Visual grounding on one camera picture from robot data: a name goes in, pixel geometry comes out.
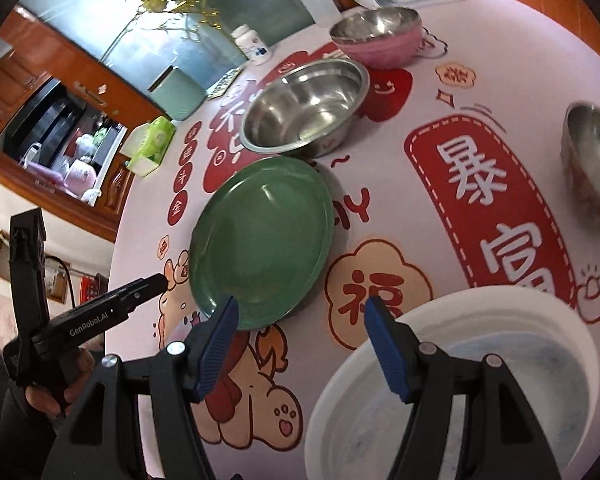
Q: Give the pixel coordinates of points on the person's left hand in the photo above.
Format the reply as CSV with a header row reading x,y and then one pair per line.
x,y
45,402

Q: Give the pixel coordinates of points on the frosted glass door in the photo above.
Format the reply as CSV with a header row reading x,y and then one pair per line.
x,y
260,0

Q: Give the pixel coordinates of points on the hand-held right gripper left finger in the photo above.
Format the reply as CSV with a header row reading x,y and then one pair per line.
x,y
220,345

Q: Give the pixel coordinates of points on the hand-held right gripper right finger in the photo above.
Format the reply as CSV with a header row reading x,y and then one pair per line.
x,y
385,350

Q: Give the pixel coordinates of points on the blister pack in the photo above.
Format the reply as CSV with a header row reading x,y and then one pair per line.
x,y
225,82

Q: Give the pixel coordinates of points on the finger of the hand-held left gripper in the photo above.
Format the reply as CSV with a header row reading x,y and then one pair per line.
x,y
145,285

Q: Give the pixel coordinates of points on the pale green canister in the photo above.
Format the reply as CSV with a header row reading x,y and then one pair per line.
x,y
177,92

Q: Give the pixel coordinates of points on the pink kitchen appliance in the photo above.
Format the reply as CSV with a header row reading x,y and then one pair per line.
x,y
80,175

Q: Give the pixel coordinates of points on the green plate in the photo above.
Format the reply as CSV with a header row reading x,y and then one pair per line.
x,y
265,230

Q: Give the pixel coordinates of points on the round steel bowl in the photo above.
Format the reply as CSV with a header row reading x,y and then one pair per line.
x,y
592,160

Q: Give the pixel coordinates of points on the white pill bottle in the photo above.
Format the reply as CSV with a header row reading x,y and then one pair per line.
x,y
250,45

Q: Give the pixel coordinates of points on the flat-bottomed steel bowl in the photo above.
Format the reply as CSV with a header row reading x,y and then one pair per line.
x,y
300,105

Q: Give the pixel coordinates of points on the green tissue pack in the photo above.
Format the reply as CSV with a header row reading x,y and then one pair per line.
x,y
150,145

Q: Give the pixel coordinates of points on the pink steel-lined bowl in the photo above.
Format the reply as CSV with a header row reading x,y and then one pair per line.
x,y
380,52

